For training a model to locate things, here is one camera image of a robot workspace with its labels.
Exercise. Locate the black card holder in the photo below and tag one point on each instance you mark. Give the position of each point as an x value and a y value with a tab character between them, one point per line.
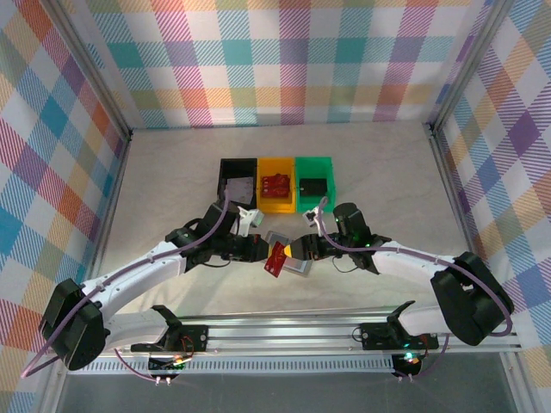
313	187

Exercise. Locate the aluminium side rail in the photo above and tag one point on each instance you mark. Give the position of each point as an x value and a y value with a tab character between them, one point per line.
107	223
451	193

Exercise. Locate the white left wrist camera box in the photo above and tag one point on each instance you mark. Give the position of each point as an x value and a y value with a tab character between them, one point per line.
251	217

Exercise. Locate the yellow plastic bin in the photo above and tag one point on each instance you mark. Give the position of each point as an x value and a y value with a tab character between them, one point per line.
277	207

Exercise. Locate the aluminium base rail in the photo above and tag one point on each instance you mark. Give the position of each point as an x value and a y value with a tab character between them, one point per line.
280	331

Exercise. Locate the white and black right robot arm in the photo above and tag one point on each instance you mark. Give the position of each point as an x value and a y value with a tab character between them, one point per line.
413	260

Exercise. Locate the aluminium frame post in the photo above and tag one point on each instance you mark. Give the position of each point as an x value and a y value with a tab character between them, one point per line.
92	69
467	64

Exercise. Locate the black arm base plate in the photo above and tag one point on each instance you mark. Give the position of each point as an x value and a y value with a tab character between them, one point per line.
374	337
196	337

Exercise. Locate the green plastic bin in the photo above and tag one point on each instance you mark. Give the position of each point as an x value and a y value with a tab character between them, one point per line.
314	206

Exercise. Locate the black plastic bin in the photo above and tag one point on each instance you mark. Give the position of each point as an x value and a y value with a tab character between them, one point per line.
224	168

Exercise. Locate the black controller board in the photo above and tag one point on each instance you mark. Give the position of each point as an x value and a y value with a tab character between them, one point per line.
165	365
409	363

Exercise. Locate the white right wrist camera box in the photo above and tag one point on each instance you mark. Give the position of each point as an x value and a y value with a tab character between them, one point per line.
311	217

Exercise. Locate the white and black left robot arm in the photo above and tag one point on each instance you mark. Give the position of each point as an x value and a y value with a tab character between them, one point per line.
138	269

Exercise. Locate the white card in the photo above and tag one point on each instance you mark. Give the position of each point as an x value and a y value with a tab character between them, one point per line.
239	189

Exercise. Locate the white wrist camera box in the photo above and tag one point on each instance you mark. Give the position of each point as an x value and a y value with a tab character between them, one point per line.
311	217
251	217

